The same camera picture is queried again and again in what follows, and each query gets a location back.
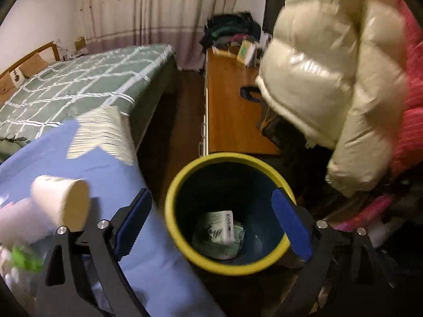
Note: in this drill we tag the green and white wrapper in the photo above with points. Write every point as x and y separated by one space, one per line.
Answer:
24 259

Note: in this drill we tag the striped pale curtain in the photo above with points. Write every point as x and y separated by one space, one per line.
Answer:
158 6

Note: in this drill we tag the book on desk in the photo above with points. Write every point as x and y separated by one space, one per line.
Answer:
244 51

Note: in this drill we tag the wooden headboard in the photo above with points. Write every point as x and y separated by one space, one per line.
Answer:
39 50

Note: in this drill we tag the white puffer jacket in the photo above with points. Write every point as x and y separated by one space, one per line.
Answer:
330 56

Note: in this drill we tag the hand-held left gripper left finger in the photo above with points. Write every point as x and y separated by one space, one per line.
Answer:
132 226

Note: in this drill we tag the wooden desk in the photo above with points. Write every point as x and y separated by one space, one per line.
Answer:
231 112

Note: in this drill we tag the brown headboard cushion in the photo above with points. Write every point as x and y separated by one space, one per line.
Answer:
33 64

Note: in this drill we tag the blue cloth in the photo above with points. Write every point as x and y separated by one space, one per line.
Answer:
105 178

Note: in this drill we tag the pile of dark clothes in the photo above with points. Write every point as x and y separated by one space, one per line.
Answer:
231 28

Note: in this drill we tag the black television screen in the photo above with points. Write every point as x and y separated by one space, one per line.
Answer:
276 3

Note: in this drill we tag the bed with green checked quilt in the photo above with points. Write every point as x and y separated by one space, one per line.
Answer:
86 76

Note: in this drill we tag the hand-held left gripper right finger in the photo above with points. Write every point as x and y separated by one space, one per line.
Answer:
290 224

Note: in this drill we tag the pink drink carton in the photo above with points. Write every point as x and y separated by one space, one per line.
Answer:
16 221

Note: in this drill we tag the white striped packet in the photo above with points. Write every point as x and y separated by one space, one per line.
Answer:
221 226

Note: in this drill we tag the white paper cup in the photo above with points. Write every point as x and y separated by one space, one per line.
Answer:
53 194

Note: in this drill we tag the yellow rimmed dark trash bin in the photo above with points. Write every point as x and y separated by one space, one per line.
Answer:
218 185

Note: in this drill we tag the small white headboard lamp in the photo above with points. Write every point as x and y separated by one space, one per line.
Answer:
16 78

